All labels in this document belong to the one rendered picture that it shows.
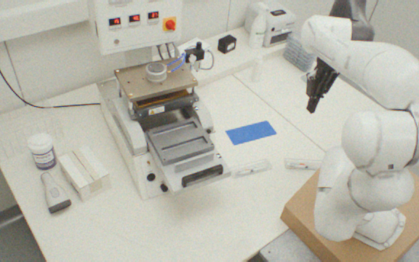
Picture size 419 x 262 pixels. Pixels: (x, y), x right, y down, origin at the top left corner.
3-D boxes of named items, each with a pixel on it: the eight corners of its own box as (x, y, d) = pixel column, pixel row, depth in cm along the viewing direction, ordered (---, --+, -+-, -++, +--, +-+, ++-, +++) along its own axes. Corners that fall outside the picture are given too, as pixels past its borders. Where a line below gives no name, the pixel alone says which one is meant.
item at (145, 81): (110, 79, 158) (107, 52, 149) (180, 63, 170) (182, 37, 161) (131, 117, 144) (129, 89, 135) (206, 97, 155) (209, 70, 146)
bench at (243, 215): (21, 216, 225) (-23, 122, 172) (245, 111, 305) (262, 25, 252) (118, 415, 165) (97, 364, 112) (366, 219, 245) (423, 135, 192)
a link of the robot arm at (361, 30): (331, 62, 105) (369, 66, 105) (348, 17, 95) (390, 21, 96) (319, 27, 117) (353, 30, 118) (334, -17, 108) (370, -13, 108)
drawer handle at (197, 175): (180, 183, 131) (181, 176, 128) (220, 169, 137) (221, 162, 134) (183, 188, 130) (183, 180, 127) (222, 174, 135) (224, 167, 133)
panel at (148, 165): (147, 199, 151) (138, 156, 144) (215, 175, 162) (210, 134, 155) (149, 201, 150) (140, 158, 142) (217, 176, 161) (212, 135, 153)
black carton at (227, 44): (217, 49, 220) (218, 38, 215) (228, 44, 225) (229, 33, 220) (224, 54, 217) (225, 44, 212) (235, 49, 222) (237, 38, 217)
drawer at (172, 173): (142, 139, 149) (141, 124, 143) (194, 124, 157) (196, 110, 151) (173, 198, 131) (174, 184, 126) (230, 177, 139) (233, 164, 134)
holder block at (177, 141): (146, 135, 145) (145, 129, 143) (194, 121, 153) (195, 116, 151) (163, 166, 135) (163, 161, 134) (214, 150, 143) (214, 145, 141)
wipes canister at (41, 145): (32, 161, 159) (22, 136, 149) (53, 153, 164) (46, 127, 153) (40, 176, 155) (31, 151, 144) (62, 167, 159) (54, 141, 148)
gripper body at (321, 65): (328, 62, 114) (318, 86, 121) (350, 56, 117) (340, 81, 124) (313, 47, 119) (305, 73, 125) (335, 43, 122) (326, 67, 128)
